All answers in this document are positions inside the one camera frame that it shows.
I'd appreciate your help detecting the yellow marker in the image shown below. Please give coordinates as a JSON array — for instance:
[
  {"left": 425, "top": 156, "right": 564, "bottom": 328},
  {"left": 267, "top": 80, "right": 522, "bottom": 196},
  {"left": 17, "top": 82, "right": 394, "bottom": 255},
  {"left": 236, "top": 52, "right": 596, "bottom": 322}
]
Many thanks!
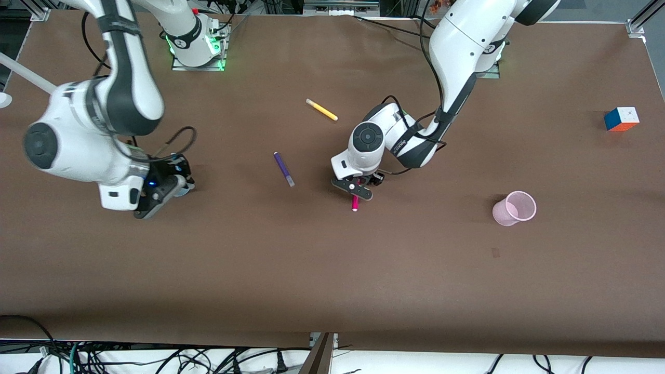
[{"left": 306, "top": 99, "right": 339, "bottom": 122}]

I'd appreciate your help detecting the purple marker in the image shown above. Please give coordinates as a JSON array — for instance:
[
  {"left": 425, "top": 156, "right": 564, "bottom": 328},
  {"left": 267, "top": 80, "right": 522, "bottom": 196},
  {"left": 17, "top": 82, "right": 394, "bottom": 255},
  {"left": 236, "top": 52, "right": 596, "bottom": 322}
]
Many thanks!
[{"left": 273, "top": 152, "right": 296, "bottom": 188}]

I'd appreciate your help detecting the brown table cover sheet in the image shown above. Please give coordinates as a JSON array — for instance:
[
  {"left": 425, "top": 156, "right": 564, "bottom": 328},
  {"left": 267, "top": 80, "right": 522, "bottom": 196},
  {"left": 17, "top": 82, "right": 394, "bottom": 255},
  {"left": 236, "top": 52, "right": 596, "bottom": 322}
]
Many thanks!
[{"left": 0, "top": 9, "right": 665, "bottom": 359}]

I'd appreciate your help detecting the translucent pink plastic cup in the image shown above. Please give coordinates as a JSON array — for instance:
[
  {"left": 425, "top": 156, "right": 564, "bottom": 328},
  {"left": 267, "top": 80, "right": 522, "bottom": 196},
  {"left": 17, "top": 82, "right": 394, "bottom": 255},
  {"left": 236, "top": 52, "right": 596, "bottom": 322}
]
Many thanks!
[{"left": 492, "top": 191, "right": 537, "bottom": 227}]

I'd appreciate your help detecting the grey metal device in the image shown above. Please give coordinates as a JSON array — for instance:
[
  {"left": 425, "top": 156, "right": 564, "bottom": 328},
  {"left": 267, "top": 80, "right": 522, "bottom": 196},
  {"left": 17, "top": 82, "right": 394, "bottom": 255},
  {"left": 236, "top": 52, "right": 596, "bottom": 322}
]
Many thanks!
[{"left": 303, "top": 0, "right": 381, "bottom": 17}]

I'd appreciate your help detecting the white slanted rod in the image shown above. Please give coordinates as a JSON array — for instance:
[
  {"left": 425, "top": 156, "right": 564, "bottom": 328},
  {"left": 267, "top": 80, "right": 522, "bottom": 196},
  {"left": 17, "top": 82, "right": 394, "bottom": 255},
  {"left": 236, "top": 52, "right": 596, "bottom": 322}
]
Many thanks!
[{"left": 0, "top": 52, "right": 57, "bottom": 95}]

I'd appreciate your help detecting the colourful puzzle cube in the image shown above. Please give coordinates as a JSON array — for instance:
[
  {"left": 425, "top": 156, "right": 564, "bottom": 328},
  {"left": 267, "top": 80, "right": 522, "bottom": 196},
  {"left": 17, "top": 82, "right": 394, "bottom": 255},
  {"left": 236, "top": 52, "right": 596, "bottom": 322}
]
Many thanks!
[{"left": 604, "top": 106, "right": 640, "bottom": 132}]

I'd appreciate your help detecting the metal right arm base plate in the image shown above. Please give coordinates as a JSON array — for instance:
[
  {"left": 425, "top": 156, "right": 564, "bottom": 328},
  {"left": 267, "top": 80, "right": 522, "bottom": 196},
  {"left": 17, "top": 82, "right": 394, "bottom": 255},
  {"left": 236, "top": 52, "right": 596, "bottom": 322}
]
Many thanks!
[{"left": 172, "top": 23, "right": 229, "bottom": 72}]

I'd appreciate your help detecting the thin black table cable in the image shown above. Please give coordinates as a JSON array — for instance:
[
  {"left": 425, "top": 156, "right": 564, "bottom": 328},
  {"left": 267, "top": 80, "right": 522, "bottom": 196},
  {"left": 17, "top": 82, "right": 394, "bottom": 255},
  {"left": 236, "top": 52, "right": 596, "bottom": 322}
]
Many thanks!
[{"left": 352, "top": 16, "right": 440, "bottom": 39}]

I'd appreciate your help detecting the aluminium profile post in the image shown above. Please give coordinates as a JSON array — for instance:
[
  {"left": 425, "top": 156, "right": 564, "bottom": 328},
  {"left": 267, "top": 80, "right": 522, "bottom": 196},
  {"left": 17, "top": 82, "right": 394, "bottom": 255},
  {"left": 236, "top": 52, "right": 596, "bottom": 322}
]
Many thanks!
[{"left": 299, "top": 332, "right": 338, "bottom": 374}]

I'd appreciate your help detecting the black looped floor cable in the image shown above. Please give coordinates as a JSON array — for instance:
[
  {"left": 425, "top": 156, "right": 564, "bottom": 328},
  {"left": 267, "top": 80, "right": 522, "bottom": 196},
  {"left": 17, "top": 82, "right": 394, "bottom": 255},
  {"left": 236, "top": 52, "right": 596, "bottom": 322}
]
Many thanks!
[{"left": 0, "top": 314, "right": 57, "bottom": 359}]

